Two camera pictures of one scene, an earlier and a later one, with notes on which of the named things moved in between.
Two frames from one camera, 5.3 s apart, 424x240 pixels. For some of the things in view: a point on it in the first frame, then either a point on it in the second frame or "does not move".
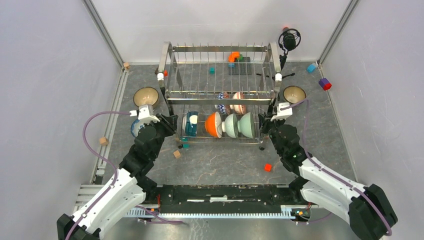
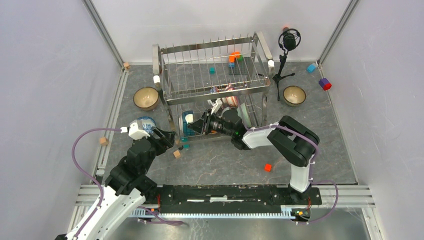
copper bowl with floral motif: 145,95 does not move
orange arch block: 231,57 does not move
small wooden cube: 177,154 does not move
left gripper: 169,123 to 167,140
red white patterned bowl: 239,109 to 231,101
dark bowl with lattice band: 294,94 does not move
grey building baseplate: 242,67 does not move
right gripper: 263,123 to 202,125
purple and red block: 325,84 does not move
